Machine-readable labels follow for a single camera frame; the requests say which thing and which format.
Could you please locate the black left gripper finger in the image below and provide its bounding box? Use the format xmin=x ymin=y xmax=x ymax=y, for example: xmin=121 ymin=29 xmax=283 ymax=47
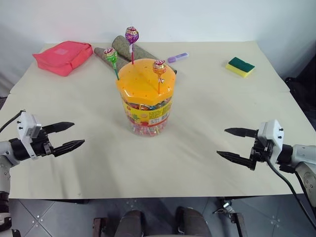
xmin=52 ymin=139 xmax=85 ymax=158
xmin=43 ymin=121 xmax=75 ymax=135

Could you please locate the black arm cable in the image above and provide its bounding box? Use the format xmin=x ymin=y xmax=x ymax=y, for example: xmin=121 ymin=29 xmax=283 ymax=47
xmin=0 ymin=110 xmax=26 ymax=132
xmin=267 ymin=158 xmax=316 ymax=224

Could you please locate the thin grey-brown rolled mat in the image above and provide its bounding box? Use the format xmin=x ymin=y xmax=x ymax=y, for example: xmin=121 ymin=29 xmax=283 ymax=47
xmin=93 ymin=46 xmax=127 ymax=73

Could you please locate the black chair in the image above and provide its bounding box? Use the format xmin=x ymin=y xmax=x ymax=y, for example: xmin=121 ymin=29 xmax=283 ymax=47
xmin=283 ymin=76 xmax=316 ymax=113

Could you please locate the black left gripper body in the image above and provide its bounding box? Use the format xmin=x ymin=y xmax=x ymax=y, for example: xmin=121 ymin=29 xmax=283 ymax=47
xmin=33 ymin=127 xmax=55 ymax=158

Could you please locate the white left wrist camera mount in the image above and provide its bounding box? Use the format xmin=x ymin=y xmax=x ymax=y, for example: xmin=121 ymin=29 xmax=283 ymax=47
xmin=15 ymin=111 xmax=42 ymax=160

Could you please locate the yellow and green sponge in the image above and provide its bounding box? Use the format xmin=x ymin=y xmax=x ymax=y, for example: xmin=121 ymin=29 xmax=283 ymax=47
xmin=225 ymin=56 xmax=256 ymax=79

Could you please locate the orange wrapped lollipop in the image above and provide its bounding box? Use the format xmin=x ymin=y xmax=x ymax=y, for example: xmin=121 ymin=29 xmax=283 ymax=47
xmin=152 ymin=59 xmax=166 ymax=94

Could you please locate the purple wrapped lollipop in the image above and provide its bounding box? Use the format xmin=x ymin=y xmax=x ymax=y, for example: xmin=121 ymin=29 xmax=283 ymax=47
xmin=124 ymin=26 xmax=140 ymax=65

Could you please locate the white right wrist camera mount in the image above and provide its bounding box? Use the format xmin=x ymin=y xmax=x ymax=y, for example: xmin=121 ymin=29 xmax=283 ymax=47
xmin=256 ymin=119 xmax=285 ymax=165

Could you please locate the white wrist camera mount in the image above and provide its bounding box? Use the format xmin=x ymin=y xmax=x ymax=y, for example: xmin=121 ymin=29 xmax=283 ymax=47
xmin=15 ymin=111 xmax=42 ymax=160
xmin=256 ymin=119 xmax=285 ymax=165

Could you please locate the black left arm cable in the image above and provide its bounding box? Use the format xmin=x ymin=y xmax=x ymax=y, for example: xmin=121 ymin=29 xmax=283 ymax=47
xmin=0 ymin=110 xmax=26 ymax=132

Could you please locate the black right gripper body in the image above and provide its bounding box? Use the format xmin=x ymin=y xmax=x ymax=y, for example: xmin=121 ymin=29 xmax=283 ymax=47
xmin=249 ymin=137 xmax=275 ymax=171

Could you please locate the dark rounded shape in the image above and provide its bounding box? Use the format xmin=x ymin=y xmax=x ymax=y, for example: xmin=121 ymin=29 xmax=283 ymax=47
xmin=174 ymin=206 xmax=212 ymax=237
xmin=115 ymin=209 xmax=149 ymax=237

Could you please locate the pink fabric pouch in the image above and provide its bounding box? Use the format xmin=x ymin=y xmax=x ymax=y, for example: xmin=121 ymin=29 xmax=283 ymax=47
xmin=32 ymin=40 xmax=94 ymax=78

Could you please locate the purple highlighter pen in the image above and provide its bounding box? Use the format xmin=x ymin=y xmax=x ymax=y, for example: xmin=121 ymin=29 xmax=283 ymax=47
xmin=167 ymin=52 xmax=190 ymax=64

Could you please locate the thick grey-brown rolled mat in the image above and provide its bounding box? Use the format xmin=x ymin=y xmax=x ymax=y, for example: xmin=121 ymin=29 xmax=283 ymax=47
xmin=111 ymin=35 xmax=178 ymax=75

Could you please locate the brown wooden bar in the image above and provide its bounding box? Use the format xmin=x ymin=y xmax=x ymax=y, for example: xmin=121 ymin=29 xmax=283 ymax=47
xmin=231 ymin=211 xmax=248 ymax=237
xmin=92 ymin=216 xmax=110 ymax=237

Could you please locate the metal table clamp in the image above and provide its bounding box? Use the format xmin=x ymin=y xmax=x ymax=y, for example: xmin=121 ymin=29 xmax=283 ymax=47
xmin=213 ymin=197 xmax=236 ymax=216

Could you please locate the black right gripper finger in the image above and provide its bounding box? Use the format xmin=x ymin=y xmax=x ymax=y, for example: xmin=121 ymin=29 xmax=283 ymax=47
xmin=216 ymin=150 xmax=252 ymax=169
xmin=224 ymin=127 xmax=259 ymax=139

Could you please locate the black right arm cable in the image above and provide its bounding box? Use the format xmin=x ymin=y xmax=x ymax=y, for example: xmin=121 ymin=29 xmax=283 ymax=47
xmin=267 ymin=158 xmax=316 ymax=224

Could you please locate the lollipop jar with orange lid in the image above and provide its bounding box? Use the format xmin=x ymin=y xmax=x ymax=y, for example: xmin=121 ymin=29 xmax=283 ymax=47
xmin=115 ymin=57 xmax=177 ymax=138

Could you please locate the green wrapped lollipop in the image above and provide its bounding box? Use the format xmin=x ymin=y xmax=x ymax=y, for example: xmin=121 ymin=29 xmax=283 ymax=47
xmin=103 ymin=47 xmax=120 ymax=81

